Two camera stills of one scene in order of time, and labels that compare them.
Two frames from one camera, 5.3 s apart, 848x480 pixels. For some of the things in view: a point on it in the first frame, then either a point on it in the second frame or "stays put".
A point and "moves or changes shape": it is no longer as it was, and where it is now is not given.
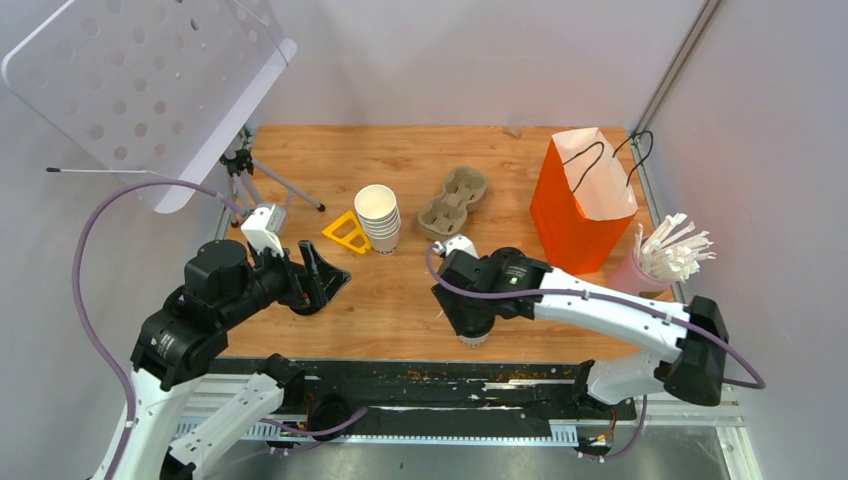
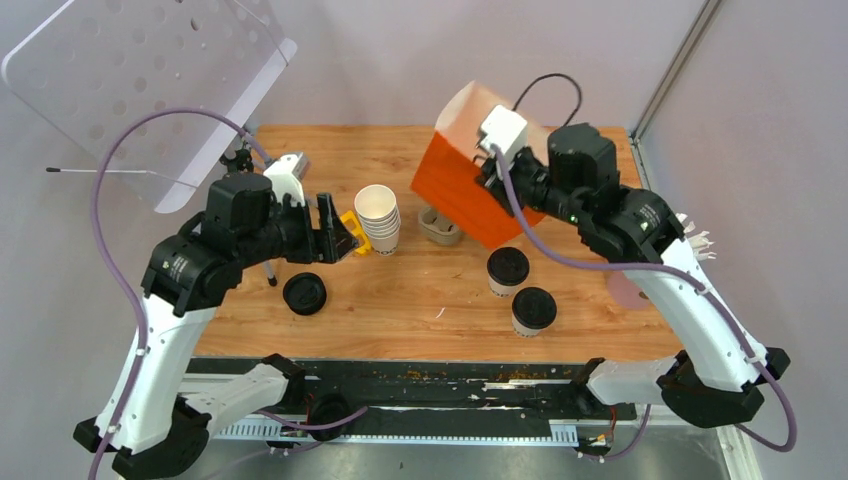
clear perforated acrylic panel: [170, 89] stays put
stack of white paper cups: [379, 214] stays put
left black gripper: [327, 280] → [335, 238]
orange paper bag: [582, 202] moves or changes shape
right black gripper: [450, 305] → [491, 177]
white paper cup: [474, 341] → [524, 331]
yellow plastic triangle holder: [348, 231] stays put
